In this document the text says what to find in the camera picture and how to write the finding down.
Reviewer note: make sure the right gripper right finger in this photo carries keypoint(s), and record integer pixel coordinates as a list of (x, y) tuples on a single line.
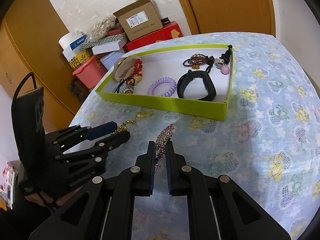
[(218, 208)]

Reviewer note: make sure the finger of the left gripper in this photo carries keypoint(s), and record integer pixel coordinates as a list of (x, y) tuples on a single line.
[(115, 140), (93, 133)]

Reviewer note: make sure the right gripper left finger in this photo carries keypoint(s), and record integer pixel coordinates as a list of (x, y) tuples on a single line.
[(103, 208)]

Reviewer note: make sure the pink rhinestone hair clip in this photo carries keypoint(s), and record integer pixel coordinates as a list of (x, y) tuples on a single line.
[(163, 137)]

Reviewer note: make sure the black hair tie H charm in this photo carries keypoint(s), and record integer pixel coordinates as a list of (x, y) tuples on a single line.
[(125, 86)]

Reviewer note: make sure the beige hair claw clip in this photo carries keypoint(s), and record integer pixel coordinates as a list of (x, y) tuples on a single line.
[(123, 67)]

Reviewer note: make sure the black wristband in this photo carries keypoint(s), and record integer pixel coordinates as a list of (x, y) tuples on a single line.
[(198, 85)]

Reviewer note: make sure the black cord pink ball charm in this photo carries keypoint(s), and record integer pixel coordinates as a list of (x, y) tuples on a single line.
[(223, 61)]

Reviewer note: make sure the person's left hand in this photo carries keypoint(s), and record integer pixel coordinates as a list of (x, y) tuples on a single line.
[(35, 198)]

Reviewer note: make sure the pink plastic bin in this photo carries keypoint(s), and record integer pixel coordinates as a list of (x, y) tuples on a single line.
[(91, 72)]

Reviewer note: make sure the light blue cylindrical container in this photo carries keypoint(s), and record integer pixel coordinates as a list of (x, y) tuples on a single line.
[(109, 59)]

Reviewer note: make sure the yellow printed box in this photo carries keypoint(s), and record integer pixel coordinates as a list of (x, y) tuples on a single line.
[(80, 58)]

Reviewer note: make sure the floral blue tablecloth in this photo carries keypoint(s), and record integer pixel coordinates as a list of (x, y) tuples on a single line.
[(268, 144)]

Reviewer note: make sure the green striped box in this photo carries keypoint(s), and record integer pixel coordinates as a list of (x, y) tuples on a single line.
[(104, 40)]

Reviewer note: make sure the white blue carton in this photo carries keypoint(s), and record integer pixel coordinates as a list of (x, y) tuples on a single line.
[(71, 43)]

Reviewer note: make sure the white flat box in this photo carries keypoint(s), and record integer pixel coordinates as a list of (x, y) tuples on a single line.
[(106, 48)]

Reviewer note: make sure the small dark red box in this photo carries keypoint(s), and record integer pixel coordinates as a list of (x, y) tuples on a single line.
[(115, 31)]

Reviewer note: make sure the bag of nuts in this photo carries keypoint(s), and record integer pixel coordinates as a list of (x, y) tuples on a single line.
[(101, 28)]

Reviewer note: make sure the lime green tray box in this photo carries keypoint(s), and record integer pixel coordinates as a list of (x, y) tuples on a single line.
[(157, 73)]

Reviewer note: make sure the brown cardboard box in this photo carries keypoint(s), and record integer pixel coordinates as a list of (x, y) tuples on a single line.
[(138, 19)]

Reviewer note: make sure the red gift box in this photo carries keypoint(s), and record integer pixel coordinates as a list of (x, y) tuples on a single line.
[(169, 31)]

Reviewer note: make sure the wooden door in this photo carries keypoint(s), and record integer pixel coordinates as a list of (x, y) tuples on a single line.
[(211, 16)]

